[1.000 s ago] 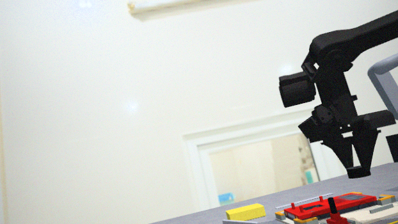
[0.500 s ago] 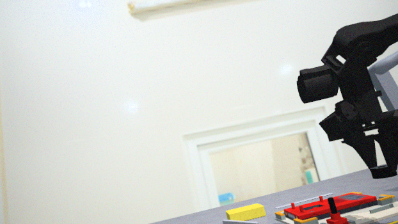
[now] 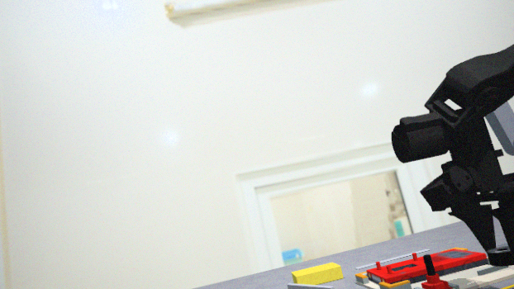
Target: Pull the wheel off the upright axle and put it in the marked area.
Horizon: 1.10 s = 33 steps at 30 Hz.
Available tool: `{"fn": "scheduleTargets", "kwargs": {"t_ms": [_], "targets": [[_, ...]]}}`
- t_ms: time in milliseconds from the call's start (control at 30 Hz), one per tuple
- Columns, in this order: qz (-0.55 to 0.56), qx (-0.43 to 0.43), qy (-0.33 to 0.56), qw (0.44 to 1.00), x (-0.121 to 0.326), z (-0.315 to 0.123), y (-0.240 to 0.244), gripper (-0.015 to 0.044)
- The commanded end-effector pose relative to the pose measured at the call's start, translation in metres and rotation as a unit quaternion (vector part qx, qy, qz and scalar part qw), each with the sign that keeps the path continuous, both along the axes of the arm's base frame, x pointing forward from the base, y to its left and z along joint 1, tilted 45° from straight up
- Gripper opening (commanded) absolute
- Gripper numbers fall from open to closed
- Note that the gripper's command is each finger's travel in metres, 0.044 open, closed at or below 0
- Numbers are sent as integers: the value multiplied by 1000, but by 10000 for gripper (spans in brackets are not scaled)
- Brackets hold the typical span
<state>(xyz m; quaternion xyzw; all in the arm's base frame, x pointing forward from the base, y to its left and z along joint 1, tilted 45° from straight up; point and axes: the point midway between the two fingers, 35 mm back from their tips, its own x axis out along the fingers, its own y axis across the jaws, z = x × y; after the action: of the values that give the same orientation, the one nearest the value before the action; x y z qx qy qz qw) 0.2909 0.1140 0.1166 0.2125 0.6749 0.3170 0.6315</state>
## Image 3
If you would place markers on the yellow rectangular block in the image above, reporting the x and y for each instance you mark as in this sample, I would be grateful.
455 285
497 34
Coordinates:
319 274

